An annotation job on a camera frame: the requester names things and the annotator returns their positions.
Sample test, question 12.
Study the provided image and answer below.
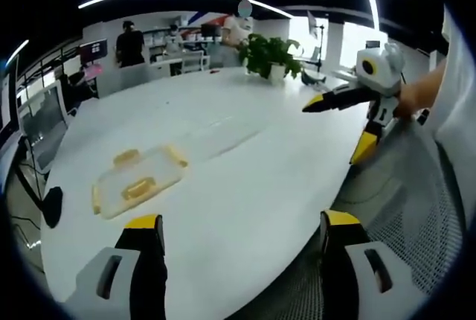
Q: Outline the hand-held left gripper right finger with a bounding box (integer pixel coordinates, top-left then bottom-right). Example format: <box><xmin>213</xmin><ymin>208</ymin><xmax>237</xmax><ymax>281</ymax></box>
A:
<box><xmin>319</xmin><ymin>209</ymin><xmax>411</xmax><ymax>320</ymax></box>

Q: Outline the black desk stand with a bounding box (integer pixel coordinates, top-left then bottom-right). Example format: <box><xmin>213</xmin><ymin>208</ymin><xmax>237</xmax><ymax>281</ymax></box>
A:
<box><xmin>301</xmin><ymin>10</ymin><xmax>329</xmax><ymax>86</ymax></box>

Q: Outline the white storage shelf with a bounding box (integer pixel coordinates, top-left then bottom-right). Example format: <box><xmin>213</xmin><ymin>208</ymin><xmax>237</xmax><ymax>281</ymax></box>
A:
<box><xmin>143</xmin><ymin>25</ymin><xmax>224</xmax><ymax>61</ymax></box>

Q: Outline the grey mesh office chair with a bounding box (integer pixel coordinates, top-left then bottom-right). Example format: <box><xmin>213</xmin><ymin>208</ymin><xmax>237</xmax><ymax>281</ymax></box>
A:
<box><xmin>267</xmin><ymin>118</ymin><xmax>470</xmax><ymax>320</ymax></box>

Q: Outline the white office chair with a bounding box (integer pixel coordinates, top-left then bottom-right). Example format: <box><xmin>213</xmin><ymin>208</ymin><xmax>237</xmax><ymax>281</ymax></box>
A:
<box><xmin>181</xmin><ymin>50</ymin><xmax>211</xmax><ymax>74</ymax></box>

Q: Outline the black pouch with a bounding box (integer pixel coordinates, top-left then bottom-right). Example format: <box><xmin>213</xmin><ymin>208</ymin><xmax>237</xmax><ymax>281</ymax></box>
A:
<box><xmin>42</xmin><ymin>185</ymin><xmax>64</xmax><ymax>229</ymax></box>

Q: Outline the clear lid with yellow buckle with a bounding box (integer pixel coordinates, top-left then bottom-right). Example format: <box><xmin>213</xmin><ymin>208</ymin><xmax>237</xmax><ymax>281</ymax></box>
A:
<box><xmin>91</xmin><ymin>143</ymin><xmax>190</xmax><ymax>221</ymax></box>

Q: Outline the person's right hand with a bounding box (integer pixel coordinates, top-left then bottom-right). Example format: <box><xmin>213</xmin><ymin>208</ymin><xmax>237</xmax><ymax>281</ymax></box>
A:
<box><xmin>393</xmin><ymin>87</ymin><xmax>429</xmax><ymax>122</ymax></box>

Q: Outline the dark computer monitor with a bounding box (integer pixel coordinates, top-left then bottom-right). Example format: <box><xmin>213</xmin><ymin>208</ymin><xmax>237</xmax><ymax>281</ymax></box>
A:
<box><xmin>79</xmin><ymin>38</ymin><xmax>109</xmax><ymax>64</ymax></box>

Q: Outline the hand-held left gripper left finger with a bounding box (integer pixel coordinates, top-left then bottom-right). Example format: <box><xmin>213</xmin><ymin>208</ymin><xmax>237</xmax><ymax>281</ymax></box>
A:
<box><xmin>63</xmin><ymin>214</ymin><xmax>169</xmax><ymax>320</ymax></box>

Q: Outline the potted green plant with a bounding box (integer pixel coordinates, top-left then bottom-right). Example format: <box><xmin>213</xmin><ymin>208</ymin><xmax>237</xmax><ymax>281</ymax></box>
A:
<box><xmin>237</xmin><ymin>33</ymin><xmax>305</xmax><ymax>83</ymax></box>

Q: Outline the large monitor edge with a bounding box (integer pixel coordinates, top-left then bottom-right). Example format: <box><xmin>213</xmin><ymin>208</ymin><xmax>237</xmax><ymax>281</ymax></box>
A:
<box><xmin>0</xmin><ymin>54</ymin><xmax>22</xmax><ymax>144</ymax></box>

